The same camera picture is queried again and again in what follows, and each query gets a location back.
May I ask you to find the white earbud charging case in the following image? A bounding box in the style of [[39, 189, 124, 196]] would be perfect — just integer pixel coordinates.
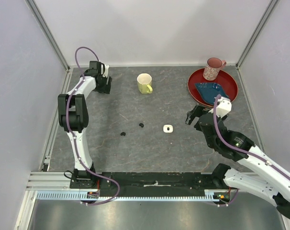
[[163, 125, 174, 133]]

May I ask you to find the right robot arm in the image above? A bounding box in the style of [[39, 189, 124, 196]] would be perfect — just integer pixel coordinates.
[[185, 100, 290, 219]]

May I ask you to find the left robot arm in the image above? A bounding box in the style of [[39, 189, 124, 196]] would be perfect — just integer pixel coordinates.
[[57, 61, 112, 189]]

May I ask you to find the blue leaf-shaped dish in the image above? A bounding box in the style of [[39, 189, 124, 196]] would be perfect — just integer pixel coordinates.
[[195, 82, 229, 105]]

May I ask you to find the red round tray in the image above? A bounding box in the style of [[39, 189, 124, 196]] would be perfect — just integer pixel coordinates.
[[187, 68, 238, 107]]

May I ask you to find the yellow-green ceramic mug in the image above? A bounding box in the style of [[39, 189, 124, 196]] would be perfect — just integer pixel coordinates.
[[137, 73, 153, 94]]

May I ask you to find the pink patterned mug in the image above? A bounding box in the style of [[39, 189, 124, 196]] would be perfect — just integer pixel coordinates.
[[203, 57, 227, 81]]

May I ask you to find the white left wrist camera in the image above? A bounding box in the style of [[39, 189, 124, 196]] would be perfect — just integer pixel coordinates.
[[101, 63, 110, 78]]

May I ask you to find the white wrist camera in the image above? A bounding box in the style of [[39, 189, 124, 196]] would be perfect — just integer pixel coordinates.
[[101, 63, 110, 78], [209, 95, 232, 119]]

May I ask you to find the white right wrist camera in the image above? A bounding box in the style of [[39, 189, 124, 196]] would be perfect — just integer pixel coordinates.
[[209, 95, 232, 119]]

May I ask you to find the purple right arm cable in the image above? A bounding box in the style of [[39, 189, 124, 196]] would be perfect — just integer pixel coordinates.
[[212, 94, 290, 208]]

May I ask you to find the light blue cable duct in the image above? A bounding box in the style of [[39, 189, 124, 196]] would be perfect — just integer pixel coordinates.
[[36, 191, 220, 202]]

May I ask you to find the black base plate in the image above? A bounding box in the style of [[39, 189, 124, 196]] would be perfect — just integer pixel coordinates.
[[69, 171, 240, 197]]

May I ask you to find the left aluminium frame post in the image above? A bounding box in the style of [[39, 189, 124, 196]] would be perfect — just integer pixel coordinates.
[[25, 0, 70, 71]]

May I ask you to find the aluminium frame post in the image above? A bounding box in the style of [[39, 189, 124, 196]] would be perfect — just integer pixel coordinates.
[[235, 0, 279, 69], [25, 0, 70, 71]]

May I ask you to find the right aluminium frame post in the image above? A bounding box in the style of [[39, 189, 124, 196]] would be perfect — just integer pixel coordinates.
[[235, 0, 279, 69]]

